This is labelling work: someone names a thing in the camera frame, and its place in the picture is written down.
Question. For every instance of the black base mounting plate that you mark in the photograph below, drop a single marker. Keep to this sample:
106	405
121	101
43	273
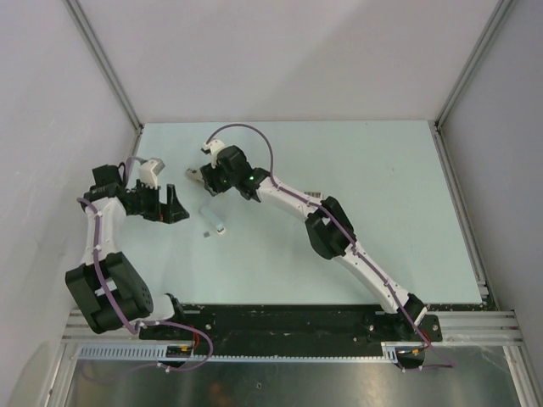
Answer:
362	320

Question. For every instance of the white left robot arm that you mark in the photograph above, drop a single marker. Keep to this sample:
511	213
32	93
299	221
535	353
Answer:
106	287

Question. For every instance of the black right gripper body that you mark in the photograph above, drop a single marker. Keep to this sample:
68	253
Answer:
223	181

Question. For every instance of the grey slotted cable duct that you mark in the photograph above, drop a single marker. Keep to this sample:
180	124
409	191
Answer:
173	353

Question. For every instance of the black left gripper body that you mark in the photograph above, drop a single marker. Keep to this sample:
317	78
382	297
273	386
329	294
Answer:
145	202

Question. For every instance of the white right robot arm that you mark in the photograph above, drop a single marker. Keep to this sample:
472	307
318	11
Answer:
329	229

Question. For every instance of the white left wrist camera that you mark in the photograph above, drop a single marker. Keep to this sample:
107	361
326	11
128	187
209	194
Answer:
149	172

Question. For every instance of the aluminium frame rail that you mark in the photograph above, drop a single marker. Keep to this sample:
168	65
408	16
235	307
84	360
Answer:
479	328

